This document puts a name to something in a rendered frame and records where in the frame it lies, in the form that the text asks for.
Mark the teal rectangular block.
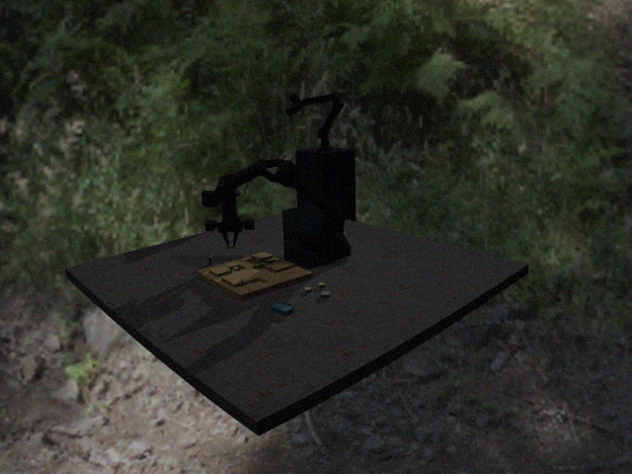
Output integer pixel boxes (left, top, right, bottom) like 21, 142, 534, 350
273, 303, 293, 316

